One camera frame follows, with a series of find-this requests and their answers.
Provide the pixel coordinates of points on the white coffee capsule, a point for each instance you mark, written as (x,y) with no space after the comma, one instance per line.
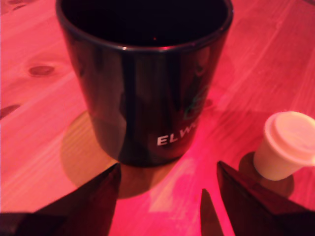
(283,147)

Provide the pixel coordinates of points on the black Elwood mug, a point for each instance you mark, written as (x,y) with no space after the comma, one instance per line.
(137,98)

